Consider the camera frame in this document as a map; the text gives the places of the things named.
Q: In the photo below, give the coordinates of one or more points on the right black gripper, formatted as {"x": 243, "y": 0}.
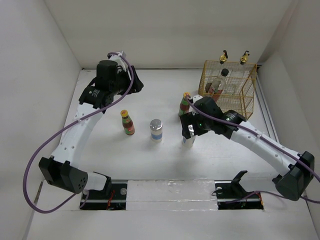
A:
{"x": 189, "y": 118}

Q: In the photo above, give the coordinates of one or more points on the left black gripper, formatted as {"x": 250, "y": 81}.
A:
{"x": 136, "y": 85}

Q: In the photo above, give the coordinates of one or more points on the silver lid shaker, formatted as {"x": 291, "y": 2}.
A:
{"x": 188, "y": 142}
{"x": 156, "y": 130}

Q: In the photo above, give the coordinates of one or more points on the green red sauce bottle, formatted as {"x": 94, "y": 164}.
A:
{"x": 184, "y": 106}
{"x": 127, "y": 123}

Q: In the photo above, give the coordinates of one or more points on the black cap red label bottle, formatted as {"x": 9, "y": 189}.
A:
{"x": 218, "y": 85}

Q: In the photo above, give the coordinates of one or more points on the oil bottle with dark base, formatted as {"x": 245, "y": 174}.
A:
{"x": 214, "y": 69}

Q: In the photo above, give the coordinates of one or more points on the clear oil bottle gold spout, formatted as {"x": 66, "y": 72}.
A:
{"x": 238, "y": 74}

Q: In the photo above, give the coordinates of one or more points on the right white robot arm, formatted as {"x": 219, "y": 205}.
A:
{"x": 295, "y": 170}

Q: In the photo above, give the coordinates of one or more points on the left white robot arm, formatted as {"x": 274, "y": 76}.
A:
{"x": 61, "y": 169}

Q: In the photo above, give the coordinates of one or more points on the white foam block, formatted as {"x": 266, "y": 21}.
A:
{"x": 171, "y": 195}

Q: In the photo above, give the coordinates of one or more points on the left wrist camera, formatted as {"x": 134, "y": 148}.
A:
{"x": 121, "y": 53}

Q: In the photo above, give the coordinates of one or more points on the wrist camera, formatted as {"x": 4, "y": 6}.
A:
{"x": 121, "y": 53}
{"x": 195, "y": 98}

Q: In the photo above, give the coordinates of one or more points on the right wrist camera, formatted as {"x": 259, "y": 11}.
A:
{"x": 195, "y": 98}

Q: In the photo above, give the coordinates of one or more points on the yellow wire rack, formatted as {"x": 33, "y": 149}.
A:
{"x": 239, "y": 91}

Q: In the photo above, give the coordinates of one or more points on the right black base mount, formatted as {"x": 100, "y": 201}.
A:
{"x": 230, "y": 195}

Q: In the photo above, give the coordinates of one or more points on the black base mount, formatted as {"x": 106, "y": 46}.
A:
{"x": 230, "y": 195}
{"x": 115, "y": 200}

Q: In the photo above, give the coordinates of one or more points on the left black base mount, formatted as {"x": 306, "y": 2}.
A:
{"x": 115, "y": 200}

